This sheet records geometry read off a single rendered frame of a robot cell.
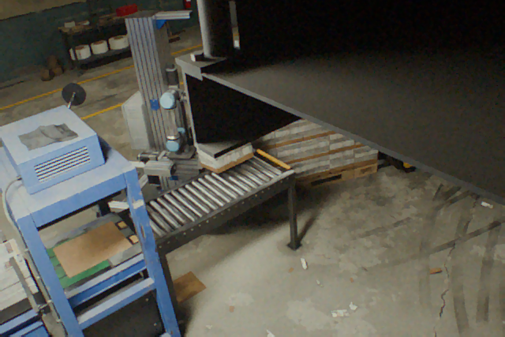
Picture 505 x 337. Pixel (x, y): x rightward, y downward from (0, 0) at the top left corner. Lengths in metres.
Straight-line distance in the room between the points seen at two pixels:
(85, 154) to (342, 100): 2.31
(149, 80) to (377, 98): 3.75
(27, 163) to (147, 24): 1.83
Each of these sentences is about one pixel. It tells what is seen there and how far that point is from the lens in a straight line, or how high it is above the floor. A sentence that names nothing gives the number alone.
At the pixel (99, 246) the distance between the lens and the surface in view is 3.36.
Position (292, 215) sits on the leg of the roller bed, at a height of 0.37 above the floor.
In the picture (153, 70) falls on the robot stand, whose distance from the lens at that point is 4.08.
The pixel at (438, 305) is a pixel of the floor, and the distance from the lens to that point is 3.85.
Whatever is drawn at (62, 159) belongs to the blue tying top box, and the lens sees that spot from 2.64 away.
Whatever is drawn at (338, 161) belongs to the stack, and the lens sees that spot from 4.87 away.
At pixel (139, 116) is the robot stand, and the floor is 1.13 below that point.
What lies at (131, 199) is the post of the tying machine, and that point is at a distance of 2.69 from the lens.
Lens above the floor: 2.83
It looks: 29 degrees down
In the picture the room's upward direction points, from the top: 6 degrees counter-clockwise
